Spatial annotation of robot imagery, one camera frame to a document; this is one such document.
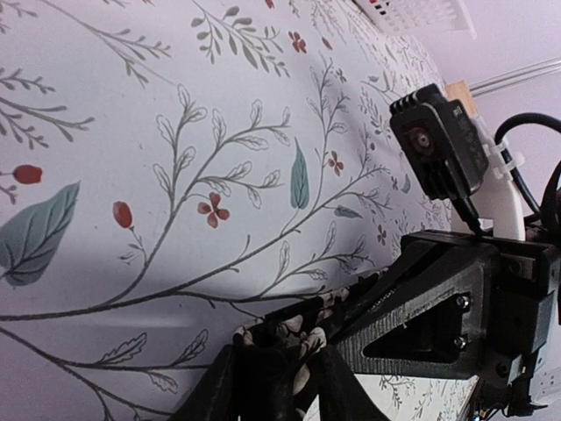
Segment black white floral tie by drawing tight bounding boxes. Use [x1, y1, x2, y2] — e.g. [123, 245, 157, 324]
[232, 270, 385, 420]

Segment wooden divided box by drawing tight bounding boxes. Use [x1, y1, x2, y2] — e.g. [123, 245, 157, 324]
[445, 80, 479, 118]

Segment right aluminium frame post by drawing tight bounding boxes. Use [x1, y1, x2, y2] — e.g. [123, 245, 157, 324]
[469, 58, 560, 97]

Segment white plastic basket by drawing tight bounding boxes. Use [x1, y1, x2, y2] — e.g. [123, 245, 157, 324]
[355, 0, 477, 39]

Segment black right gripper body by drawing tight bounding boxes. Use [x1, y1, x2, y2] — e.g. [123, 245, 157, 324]
[472, 218, 560, 417]

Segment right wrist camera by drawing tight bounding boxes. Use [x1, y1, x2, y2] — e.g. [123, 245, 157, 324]
[388, 82, 527, 241]

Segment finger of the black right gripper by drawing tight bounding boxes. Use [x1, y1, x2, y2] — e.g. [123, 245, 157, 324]
[344, 231, 499, 316]
[333, 256, 499, 377]

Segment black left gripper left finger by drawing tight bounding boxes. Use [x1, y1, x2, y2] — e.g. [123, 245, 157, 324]
[170, 345, 238, 421]

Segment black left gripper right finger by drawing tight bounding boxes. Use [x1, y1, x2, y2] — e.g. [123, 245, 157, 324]
[317, 346, 390, 421]

